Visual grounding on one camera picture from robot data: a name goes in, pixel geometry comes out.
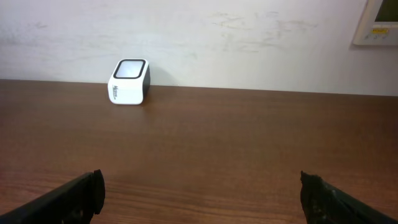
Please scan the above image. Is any white barcode scanner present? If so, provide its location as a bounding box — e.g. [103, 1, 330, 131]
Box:
[107, 58, 151, 105]

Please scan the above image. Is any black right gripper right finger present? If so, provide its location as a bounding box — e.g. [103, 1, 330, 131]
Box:
[300, 172, 397, 224]

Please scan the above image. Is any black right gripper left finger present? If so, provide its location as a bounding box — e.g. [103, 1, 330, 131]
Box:
[1, 169, 105, 224]

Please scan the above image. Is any beige wall control panel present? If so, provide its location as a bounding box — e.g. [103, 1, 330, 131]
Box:
[353, 0, 397, 46]

